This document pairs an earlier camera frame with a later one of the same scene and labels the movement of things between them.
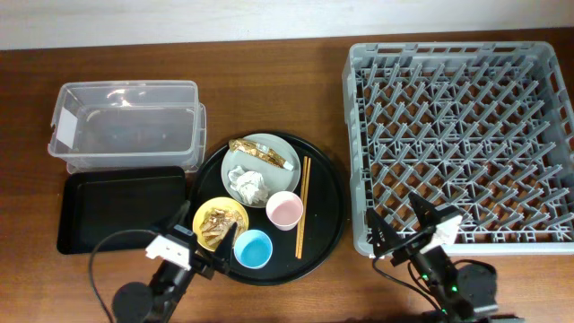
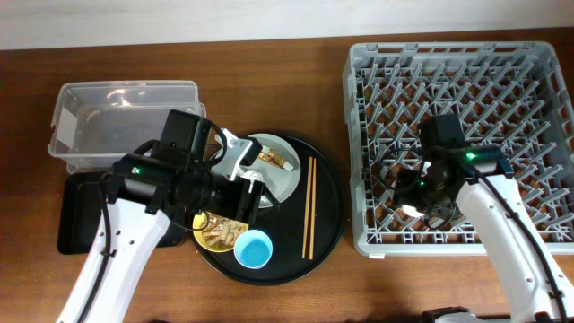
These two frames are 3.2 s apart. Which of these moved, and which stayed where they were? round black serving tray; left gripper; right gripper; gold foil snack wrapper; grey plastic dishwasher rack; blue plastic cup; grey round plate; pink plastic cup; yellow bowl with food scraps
Moved: pink plastic cup; right gripper; left gripper
Stayed: round black serving tray; gold foil snack wrapper; grey round plate; grey plastic dishwasher rack; yellow bowl with food scraps; blue plastic cup
